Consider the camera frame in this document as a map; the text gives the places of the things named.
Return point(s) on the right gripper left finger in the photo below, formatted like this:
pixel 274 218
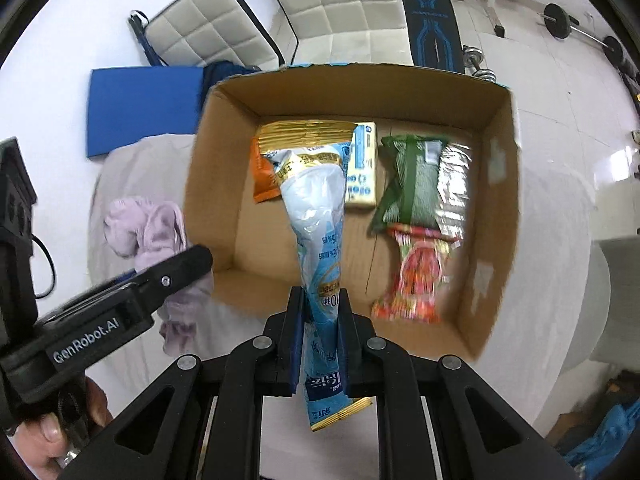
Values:
pixel 201 419

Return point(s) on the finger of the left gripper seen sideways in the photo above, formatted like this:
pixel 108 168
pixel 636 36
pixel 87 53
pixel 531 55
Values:
pixel 154 285

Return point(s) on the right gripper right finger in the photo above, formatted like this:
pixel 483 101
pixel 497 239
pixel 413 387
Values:
pixel 437 419

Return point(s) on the lilac plush cloth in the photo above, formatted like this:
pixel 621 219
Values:
pixel 151 232

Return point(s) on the orange snack packet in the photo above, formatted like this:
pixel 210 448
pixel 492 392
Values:
pixel 265 187

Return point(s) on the red floral snack bag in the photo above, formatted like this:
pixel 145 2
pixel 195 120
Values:
pixel 421 277

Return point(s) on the light blue milk pouch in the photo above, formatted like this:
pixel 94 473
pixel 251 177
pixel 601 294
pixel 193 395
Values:
pixel 309 159

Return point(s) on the person's left hand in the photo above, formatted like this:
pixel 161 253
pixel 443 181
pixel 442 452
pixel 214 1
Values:
pixel 42 442

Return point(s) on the blue green cardboard box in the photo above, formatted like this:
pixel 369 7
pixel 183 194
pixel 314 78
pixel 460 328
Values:
pixel 253 245

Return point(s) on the blue plastic bag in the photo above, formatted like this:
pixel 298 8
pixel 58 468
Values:
pixel 590 458

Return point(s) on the blue floor mat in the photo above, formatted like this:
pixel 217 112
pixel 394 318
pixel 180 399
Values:
pixel 127 104

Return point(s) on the yellow white snack packet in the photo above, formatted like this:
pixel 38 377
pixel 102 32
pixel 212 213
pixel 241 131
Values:
pixel 360 188

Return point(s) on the green snack bag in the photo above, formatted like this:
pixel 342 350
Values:
pixel 410 197

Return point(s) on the beige quilted cushion small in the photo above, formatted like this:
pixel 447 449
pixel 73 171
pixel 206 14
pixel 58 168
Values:
pixel 200 32

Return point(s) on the clear plastic snack bag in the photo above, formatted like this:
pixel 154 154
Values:
pixel 453 189

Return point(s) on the beige quilted cushion large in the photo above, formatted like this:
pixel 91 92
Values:
pixel 349 31

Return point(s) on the black blue workout bench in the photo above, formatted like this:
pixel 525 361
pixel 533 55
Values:
pixel 434 35

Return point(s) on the chrome dumbbell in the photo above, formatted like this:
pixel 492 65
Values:
pixel 473 59

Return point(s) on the black barbell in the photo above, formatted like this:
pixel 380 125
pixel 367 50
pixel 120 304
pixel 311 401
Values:
pixel 561 25

